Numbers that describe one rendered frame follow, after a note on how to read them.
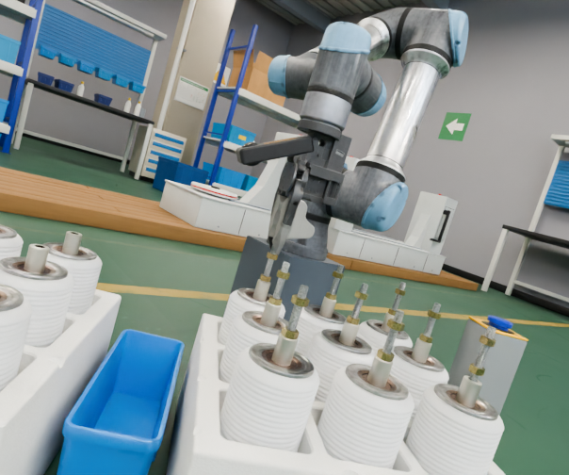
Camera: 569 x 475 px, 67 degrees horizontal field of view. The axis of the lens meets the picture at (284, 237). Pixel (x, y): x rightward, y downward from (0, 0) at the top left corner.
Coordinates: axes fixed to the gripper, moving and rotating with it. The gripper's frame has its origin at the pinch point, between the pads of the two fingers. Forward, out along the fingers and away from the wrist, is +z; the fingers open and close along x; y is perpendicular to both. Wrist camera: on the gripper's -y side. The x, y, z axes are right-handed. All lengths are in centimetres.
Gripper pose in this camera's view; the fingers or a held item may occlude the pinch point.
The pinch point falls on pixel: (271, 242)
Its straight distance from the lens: 69.9
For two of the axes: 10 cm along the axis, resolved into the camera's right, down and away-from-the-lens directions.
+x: -2.7, -1.9, 9.4
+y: 9.2, 2.4, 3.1
